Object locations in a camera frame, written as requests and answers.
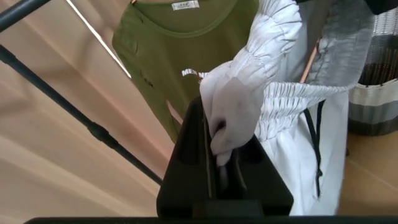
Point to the pale blue garment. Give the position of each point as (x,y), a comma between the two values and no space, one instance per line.
(295,124)

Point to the pink clothes hanger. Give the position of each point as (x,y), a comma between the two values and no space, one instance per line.
(308,68)

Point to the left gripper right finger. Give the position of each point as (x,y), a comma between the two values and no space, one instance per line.
(264,193)

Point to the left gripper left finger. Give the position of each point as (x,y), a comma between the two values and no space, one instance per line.
(183,186)

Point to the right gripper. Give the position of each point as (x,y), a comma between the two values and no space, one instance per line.
(382,5)

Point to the black clothes rack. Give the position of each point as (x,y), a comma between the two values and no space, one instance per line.
(62,99)

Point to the white laundry basket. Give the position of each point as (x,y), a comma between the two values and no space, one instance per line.
(376,93)

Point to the green long-sleeved shirt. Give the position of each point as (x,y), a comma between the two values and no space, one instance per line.
(174,53)

